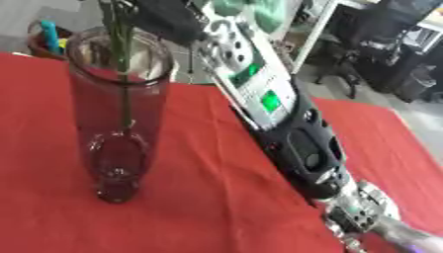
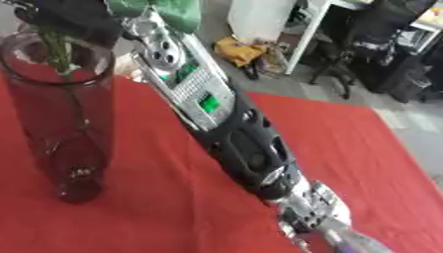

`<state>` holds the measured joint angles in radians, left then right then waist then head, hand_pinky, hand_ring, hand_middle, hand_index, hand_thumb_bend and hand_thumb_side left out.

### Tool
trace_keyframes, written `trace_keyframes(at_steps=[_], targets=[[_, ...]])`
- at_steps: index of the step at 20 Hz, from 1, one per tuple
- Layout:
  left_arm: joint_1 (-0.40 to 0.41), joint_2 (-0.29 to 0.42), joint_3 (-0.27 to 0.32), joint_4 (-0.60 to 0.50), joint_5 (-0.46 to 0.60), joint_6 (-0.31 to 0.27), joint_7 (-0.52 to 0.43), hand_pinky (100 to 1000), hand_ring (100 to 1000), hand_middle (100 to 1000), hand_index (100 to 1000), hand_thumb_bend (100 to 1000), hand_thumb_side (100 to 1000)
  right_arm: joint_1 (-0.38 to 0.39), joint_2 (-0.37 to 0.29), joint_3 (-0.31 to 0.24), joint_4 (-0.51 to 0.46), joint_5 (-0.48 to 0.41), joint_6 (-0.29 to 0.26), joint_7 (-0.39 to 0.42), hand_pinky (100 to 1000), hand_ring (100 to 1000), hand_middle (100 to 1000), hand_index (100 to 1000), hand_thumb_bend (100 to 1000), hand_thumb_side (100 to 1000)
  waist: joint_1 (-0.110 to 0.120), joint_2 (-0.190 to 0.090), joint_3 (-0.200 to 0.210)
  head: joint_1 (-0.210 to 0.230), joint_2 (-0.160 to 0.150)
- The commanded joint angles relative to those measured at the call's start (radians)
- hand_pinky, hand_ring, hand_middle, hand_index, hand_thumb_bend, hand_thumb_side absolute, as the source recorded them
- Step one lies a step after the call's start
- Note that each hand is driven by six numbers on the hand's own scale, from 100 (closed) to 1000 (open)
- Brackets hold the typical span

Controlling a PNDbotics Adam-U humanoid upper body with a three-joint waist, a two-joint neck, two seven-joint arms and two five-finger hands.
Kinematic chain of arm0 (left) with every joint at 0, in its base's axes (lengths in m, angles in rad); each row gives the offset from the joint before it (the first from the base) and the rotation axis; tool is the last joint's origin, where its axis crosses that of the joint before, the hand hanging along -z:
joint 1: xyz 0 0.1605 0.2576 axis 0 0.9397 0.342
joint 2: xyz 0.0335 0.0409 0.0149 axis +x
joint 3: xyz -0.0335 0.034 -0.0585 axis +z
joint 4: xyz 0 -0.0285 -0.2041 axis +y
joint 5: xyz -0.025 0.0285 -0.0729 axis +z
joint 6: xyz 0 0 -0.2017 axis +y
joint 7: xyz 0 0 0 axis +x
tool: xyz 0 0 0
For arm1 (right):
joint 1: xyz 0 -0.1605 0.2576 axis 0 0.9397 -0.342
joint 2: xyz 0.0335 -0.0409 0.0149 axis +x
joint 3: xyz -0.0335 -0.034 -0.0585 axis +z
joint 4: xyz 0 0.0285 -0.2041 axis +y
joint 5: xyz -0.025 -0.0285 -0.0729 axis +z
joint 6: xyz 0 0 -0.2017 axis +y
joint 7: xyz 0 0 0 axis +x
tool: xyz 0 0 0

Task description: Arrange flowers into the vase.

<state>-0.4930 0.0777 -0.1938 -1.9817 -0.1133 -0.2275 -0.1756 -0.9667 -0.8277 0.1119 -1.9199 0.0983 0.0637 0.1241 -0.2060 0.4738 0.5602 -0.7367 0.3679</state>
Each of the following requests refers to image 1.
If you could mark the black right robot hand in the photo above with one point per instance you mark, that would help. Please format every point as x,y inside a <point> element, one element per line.
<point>170,19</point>

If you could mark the green flower stem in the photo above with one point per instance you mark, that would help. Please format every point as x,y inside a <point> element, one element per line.
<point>122,56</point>

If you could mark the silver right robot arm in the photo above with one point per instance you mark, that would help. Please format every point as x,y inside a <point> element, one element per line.
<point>288,131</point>

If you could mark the clear glass cylinder vase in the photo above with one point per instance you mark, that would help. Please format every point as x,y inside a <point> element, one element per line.
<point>118,158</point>

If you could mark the blue stick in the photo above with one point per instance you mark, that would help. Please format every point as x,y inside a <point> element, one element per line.
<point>51,36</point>

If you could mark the brown round container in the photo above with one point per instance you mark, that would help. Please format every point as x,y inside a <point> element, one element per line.
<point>39,46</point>

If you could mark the black office chair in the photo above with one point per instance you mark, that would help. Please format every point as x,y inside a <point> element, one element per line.
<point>381,42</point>

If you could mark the white table frame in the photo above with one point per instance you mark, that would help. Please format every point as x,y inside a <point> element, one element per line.
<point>311,36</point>

